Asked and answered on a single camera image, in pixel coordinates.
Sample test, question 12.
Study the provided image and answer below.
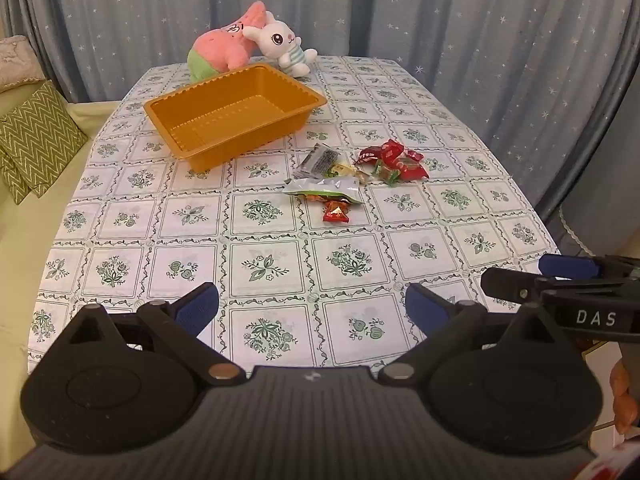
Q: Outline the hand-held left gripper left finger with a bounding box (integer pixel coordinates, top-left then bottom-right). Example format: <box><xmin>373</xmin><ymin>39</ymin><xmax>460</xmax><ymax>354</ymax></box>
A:
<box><xmin>60</xmin><ymin>282</ymin><xmax>241</xmax><ymax>386</ymax></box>

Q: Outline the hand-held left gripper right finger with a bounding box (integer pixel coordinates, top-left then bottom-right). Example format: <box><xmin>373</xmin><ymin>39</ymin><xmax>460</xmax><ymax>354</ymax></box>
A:
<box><xmin>379</xmin><ymin>282</ymin><xmax>566</xmax><ymax>386</ymax></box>

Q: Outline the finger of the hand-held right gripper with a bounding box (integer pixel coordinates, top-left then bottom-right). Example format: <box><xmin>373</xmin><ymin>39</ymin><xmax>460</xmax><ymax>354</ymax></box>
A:
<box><xmin>539</xmin><ymin>254</ymin><xmax>603</xmax><ymax>277</ymax></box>
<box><xmin>481</xmin><ymin>266</ymin><xmax>556</xmax><ymax>305</ymax></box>

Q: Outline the small red gold candy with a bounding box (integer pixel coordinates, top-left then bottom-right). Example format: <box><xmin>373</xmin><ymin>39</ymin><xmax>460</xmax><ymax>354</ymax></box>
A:
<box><xmin>321</xmin><ymin>199</ymin><xmax>352</xmax><ymax>225</ymax></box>

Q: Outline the green candy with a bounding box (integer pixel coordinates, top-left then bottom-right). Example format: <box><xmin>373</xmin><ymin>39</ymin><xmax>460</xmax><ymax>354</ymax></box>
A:
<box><xmin>372</xmin><ymin>160</ymin><xmax>402</xmax><ymax>187</ymax></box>

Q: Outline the green white snack packet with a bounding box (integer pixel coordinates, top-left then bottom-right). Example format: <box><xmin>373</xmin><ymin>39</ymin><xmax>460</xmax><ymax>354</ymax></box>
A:
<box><xmin>284</xmin><ymin>176</ymin><xmax>365</xmax><ymax>206</ymax></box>

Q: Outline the black sesame bar packet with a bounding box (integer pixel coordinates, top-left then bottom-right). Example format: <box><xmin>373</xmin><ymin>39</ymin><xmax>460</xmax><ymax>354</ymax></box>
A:
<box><xmin>292</xmin><ymin>143</ymin><xmax>340</xmax><ymax>179</ymax></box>

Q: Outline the orange plastic tray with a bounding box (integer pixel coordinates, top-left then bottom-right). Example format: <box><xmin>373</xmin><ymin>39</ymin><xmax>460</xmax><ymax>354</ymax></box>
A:
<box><xmin>143</xmin><ymin>64</ymin><xmax>328</xmax><ymax>173</ymax></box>

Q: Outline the person's right hand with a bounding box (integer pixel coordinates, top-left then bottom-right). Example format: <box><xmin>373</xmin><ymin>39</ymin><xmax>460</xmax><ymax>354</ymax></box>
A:
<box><xmin>610</xmin><ymin>357</ymin><xmax>640</xmax><ymax>436</ymax></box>

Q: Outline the blue lace-trimmed cover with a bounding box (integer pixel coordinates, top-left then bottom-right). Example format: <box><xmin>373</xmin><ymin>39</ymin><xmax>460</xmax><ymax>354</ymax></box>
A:
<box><xmin>557</xmin><ymin>200</ymin><xmax>640</xmax><ymax>257</ymax></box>

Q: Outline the floral checked tablecloth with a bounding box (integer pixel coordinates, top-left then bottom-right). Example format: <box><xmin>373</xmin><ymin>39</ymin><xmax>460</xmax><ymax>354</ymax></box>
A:
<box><xmin>27</xmin><ymin>55</ymin><xmax>561</xmax><ymax>381</ymax></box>

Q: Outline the yellow snack packet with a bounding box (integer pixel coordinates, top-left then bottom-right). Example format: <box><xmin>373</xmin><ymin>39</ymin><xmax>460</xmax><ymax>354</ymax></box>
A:
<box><xmin>324</xmin><ymin>160</ymin><xmax>360</xmax><ymax>181</ymax></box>

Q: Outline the red white printed cloth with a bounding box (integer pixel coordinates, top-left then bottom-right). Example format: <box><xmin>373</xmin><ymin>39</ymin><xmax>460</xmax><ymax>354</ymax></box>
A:
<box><xmin>575</xmin><ymin>440</ymin><xmax>640</xmax><ymax>480</ymax></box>

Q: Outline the light green sofa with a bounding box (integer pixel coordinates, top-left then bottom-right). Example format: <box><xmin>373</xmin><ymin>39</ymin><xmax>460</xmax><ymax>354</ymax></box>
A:
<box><xmin>0</xmin><ymin>100</ymin><xmax>121</xmax><ymax>461</ymax></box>

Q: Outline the green zigzag cushion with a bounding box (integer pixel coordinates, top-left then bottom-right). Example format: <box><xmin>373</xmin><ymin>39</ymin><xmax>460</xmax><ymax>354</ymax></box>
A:
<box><xmin>0</xmin><ymin>82</ymin><xmax>88</xmax><ymax>206</ymax></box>

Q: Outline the pink starfish plush toy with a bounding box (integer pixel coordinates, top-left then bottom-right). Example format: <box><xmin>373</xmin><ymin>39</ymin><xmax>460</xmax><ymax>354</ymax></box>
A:
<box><xmin>187</xmin><ymin>1</ymin><xmax>273</xmax><ymax>83</ymax></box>

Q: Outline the white bunny plush toy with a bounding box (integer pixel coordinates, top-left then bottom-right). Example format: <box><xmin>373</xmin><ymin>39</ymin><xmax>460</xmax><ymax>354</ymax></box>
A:
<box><xmin>242</xmin><ymin>10</ymin><xmax>318</xmax><ymax>78</ymax></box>

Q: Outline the blue star-print curtain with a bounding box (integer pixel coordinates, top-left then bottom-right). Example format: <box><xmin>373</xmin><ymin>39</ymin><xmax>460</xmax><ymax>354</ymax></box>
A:
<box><xmin>0</xmin><ymin>0</ymin><xmax>640</xmax><ymax>256</ymax></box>

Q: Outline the beige pillow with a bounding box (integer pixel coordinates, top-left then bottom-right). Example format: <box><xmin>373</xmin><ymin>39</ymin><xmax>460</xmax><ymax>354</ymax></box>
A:
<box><xmin>0</xmin><ymin>35</ymin><xmax>48</xmax><ymax>93</ymax></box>

